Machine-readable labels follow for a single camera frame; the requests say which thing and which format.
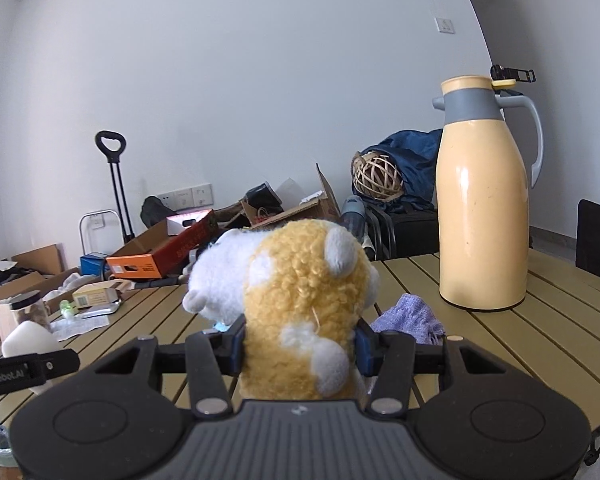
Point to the purple cloth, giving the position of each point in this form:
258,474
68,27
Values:
410,316

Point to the white and pink box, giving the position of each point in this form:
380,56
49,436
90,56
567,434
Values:
187,222

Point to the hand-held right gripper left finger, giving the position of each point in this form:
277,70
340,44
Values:
237,345

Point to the black bag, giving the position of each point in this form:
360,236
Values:
155,210

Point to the white paper sheet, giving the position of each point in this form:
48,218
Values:
77,329

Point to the yellow and white plush toy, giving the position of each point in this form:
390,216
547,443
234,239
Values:
300,300

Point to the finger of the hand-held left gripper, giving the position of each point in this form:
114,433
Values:
60,363

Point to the small blue box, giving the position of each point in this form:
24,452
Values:
92,263

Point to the yellow thermos jug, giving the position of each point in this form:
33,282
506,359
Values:
480,210

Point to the glass jar with black lid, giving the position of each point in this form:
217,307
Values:
27,312

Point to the white wall outlet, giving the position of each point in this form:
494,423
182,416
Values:
166,200
183,197
202,193

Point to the small green bottle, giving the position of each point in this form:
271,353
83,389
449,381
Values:
67,309

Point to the open brown cardboard box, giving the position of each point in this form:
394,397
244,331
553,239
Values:
300,210

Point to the pale yellow carton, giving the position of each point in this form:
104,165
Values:
92,297

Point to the open flat cardboard boxes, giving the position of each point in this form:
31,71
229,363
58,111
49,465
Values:
25,282

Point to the black chair back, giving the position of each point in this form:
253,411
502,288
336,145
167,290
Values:
597,242

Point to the wicker ball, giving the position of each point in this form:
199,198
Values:
377,179

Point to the orange box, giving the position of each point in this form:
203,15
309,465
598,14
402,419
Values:
145,265

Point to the metal tray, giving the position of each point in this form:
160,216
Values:
105,309

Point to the black clamp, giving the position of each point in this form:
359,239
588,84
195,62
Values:
517,74

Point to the grey hair dryer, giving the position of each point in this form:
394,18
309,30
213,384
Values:
352,212

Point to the dark blue cloth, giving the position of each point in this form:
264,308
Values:
415,155

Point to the white foam lump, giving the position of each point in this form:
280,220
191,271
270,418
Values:
27,340

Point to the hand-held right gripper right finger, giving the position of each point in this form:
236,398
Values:
363,356

